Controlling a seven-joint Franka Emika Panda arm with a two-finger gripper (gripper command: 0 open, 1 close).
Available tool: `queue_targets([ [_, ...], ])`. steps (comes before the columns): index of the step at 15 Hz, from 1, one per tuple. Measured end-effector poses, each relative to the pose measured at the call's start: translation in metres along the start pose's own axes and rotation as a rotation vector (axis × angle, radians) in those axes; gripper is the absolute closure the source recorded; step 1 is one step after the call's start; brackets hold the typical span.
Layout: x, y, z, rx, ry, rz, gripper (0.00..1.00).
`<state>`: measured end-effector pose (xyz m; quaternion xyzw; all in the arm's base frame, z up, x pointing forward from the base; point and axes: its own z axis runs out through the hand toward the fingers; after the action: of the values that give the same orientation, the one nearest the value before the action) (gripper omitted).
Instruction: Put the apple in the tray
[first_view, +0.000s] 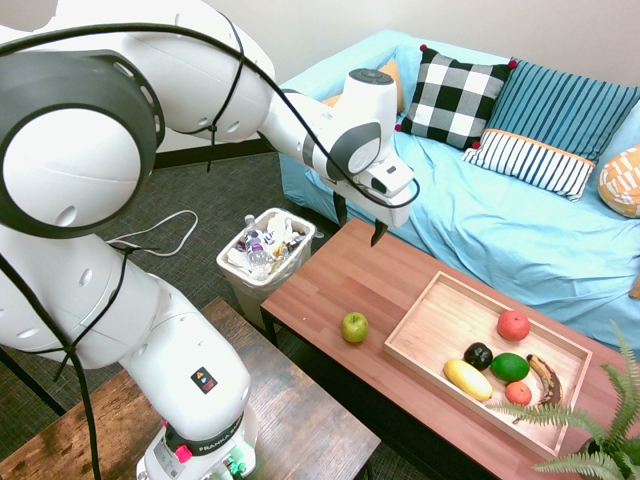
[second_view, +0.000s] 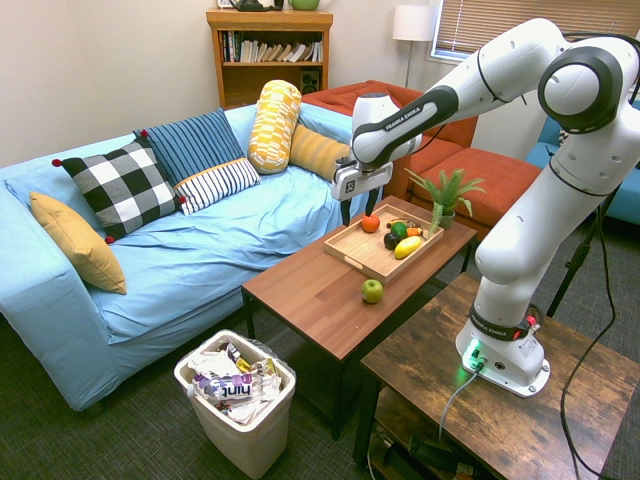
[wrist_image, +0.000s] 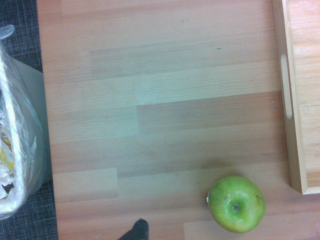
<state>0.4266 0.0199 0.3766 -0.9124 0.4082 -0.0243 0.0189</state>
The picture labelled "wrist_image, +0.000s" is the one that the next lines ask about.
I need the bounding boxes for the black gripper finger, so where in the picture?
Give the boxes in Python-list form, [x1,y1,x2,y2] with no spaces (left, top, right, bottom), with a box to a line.
[117,218,150,240]

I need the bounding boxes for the green apple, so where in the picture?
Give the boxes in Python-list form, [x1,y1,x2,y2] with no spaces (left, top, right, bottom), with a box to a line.
[207,175,267,234]

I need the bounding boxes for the light wooden tray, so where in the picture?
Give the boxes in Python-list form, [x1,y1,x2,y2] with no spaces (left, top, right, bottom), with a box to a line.
[271,0,320,195]

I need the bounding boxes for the grey trash bin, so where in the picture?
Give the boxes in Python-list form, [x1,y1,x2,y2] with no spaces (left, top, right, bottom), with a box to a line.
[0,58,53,221]

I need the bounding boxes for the clear plastic bin liner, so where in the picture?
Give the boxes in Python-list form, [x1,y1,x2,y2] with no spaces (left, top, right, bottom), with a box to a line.
[0,24,38,218]

